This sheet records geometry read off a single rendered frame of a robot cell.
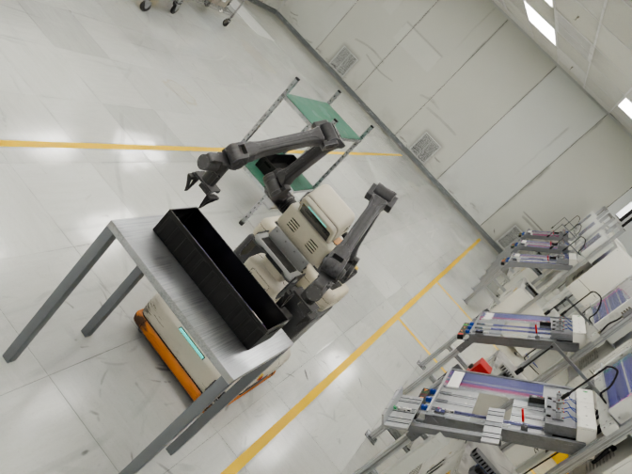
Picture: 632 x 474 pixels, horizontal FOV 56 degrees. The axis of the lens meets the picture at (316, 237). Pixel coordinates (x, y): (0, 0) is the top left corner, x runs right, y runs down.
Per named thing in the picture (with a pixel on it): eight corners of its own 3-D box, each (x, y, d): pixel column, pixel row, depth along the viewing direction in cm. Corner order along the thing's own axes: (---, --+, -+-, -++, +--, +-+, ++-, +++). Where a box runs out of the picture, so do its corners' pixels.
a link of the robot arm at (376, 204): (395, 203, 227) (371, 187, 228) (401, 195, 222) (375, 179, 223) (339, 285, 204) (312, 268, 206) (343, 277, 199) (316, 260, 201)
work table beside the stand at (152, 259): (86, 328, 278) (187, 212, 249) (176, 451, 264) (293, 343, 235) (1, 355, 237) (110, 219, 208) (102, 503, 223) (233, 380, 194)
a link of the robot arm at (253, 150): (336, 149, 232) (324, 125, 235) (340, 141, 227) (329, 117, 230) (231, 173, 214) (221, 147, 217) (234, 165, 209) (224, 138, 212)
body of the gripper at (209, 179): (208, 195, 218) (220, 181, 215) (192, 174, 220) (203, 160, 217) (218, 194, 223) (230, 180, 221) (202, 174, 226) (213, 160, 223)
